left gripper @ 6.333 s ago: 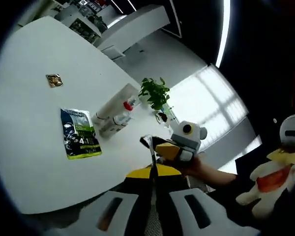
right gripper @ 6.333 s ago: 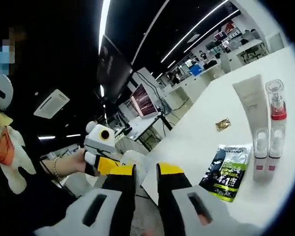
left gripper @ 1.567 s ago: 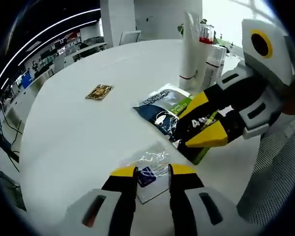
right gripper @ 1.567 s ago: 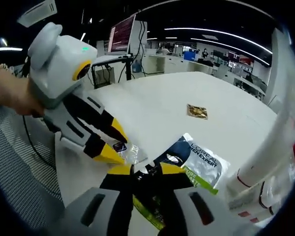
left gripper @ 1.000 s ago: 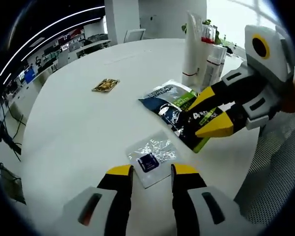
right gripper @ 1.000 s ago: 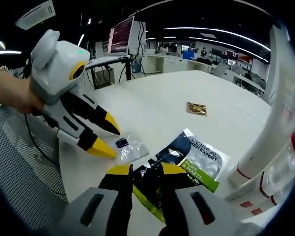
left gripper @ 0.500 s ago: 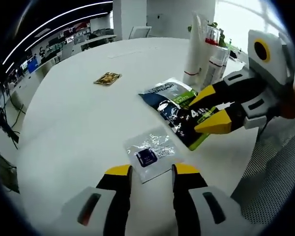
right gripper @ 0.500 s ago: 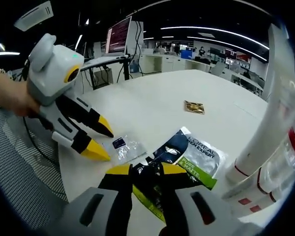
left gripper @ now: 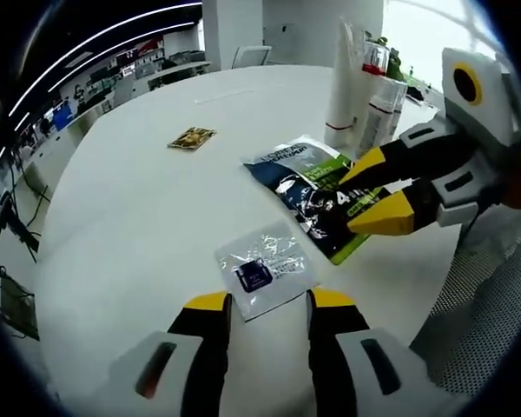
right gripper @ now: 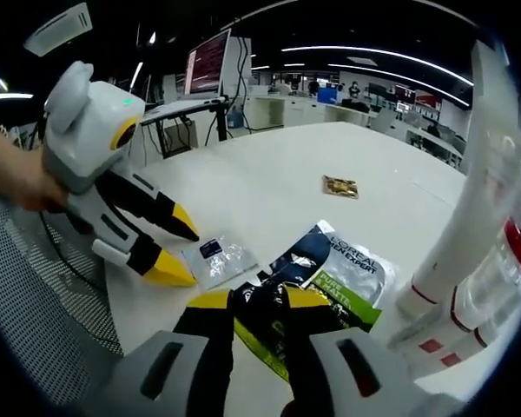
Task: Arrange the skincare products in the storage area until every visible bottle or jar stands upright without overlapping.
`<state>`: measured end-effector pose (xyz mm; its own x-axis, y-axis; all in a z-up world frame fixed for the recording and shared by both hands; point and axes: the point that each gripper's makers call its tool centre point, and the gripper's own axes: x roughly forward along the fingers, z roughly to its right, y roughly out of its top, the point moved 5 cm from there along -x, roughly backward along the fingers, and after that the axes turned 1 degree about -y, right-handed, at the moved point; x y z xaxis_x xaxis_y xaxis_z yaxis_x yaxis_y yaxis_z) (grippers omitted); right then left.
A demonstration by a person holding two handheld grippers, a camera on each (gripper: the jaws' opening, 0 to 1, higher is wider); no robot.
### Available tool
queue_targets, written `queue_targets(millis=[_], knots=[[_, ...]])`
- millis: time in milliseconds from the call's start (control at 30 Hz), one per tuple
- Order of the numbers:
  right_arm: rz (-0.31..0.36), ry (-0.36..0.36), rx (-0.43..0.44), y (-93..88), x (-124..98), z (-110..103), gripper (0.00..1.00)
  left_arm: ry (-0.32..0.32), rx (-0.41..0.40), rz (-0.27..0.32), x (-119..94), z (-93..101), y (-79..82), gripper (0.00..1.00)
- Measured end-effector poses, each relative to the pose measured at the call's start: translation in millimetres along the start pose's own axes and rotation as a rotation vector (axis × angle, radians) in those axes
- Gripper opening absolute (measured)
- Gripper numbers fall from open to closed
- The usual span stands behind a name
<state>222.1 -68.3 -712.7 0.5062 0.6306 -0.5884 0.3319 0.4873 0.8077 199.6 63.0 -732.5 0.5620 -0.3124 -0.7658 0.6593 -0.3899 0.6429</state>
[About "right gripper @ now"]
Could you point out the gold foil sachet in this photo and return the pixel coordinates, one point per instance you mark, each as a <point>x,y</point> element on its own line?
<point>340,187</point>

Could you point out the long white counter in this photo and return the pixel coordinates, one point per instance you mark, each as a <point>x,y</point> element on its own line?
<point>295,110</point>

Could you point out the red white wall display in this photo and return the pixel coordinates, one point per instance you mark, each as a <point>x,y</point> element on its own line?
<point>417,97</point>

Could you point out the green black skincare sachet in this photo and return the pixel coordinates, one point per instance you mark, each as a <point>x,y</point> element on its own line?
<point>351,269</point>

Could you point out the person's left hand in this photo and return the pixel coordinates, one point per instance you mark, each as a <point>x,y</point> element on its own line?
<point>21,182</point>

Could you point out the monitor with red text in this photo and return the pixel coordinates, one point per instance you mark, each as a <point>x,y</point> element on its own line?
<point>208,65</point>

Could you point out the white skincare tube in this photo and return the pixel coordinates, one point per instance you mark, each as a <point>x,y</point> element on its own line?
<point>473,195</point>

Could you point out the white ceiling air conditioner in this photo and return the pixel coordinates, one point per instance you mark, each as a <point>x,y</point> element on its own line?
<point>58,28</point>

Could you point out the white side desk black legs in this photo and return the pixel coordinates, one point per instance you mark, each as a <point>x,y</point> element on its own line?
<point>186,106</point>

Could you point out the skincare bottle red square label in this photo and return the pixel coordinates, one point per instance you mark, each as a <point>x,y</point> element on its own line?
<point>450,359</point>
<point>430,345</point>

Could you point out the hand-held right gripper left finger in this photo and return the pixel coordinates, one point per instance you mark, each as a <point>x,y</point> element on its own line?
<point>186,373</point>

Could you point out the blue storage box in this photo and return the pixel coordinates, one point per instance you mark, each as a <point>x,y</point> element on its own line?
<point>328,94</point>

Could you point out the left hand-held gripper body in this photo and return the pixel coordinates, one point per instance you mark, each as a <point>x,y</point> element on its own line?
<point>82,134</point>

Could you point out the grey mesh office chair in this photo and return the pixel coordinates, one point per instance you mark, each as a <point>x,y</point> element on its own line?
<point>34,304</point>

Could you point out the blue water jug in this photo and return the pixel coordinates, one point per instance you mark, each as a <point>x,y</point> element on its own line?
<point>235,117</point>

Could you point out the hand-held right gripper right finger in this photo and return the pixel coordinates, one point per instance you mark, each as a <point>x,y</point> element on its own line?
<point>330,369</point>

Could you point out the person's right hand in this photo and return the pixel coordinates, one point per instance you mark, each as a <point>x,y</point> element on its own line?
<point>291,409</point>

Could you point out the small clear sachet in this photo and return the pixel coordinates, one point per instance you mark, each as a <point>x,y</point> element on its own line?
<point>226,265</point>

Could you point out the white skincare bottle red collar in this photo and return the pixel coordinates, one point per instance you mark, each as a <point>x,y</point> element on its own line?
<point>517,243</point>

